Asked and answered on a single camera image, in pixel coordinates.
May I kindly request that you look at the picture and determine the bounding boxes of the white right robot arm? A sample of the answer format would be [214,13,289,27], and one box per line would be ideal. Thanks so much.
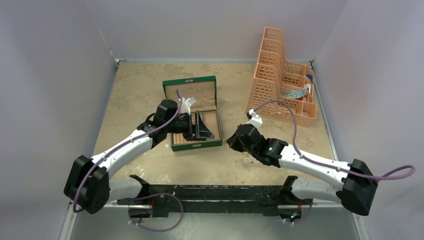
[226,124,378,216]

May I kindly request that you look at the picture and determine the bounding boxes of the silver jewelry piece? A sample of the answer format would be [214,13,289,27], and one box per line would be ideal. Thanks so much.
[244,155,255,166]

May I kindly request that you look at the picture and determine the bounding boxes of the green jewelry box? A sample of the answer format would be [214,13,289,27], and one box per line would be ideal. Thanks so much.
[162,75,223,152]

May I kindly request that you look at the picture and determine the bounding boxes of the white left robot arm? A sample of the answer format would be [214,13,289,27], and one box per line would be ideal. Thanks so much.
[64,97,215,214]

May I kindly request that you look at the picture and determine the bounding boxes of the peach plastic file organizer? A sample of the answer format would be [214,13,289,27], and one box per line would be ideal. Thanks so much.
[245,26,317,127]

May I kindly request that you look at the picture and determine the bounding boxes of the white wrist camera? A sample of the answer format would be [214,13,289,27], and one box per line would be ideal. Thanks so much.
[180,97,197,114]
[246,108,263,129]

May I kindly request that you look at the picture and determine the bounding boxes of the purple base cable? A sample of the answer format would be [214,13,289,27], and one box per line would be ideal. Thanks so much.
[127,193,184,233]

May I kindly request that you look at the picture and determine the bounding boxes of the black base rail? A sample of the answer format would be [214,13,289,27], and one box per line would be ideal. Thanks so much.
[117,176,312,220]

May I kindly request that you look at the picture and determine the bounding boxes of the blue item in organizer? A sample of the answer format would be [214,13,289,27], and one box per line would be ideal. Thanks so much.
[281,88,309,99]

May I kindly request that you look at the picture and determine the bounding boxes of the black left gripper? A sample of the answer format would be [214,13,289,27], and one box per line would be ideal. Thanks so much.
[165,111,213,141]

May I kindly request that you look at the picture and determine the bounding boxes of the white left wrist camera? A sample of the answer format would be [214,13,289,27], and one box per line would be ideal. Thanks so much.
[180,97,197,114]

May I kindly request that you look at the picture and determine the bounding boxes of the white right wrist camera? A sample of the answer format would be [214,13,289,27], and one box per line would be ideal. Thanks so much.
[246,108,263,129]

